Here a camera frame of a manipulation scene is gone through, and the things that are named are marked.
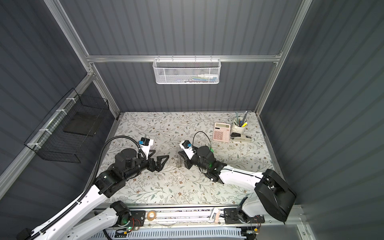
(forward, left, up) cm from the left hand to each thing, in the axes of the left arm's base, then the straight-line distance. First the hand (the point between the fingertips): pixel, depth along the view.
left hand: (162, 153), depth 72 cm
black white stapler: (+21, -46, -18) cm, 54 cm away
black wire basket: (+10, +47, +5) cm, 49 cm away
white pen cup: (+27, -49, -14) cm, 57 cm away
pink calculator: (+27, -37, -19) cm, 50 cm away
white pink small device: (-24, -25, -21) cm, 41 cm away
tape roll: (-22, +9, -23) cm, 33 cm away
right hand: (+3, -9, -6) cm, 11 cm away
